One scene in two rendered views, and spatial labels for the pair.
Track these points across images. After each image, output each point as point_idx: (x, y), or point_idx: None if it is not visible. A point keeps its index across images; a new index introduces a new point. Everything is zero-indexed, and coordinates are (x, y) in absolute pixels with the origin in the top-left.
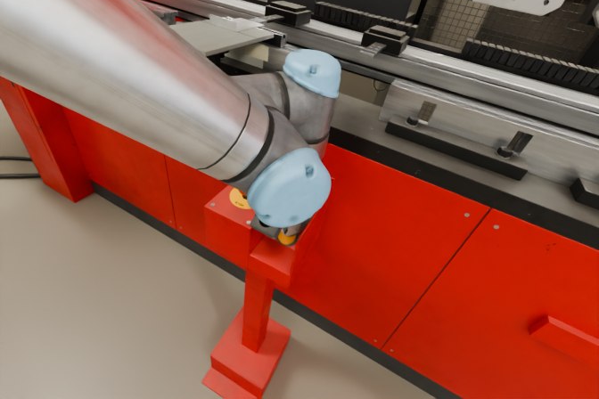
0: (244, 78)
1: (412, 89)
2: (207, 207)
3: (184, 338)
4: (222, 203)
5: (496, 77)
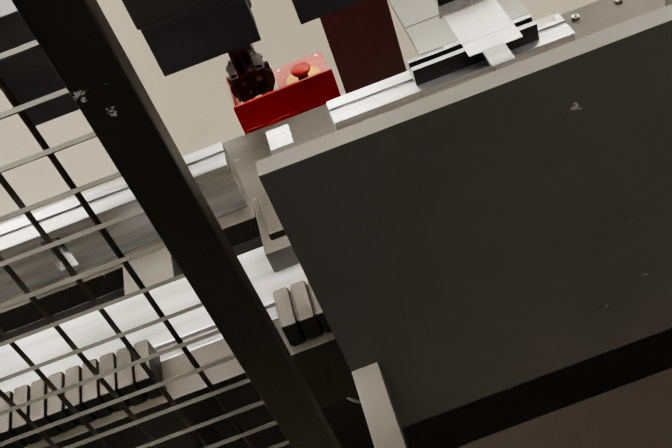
0: None
1: (192, 155)
2: (316, 52)
3: None
4: (311, 61)
5: (81, 320)
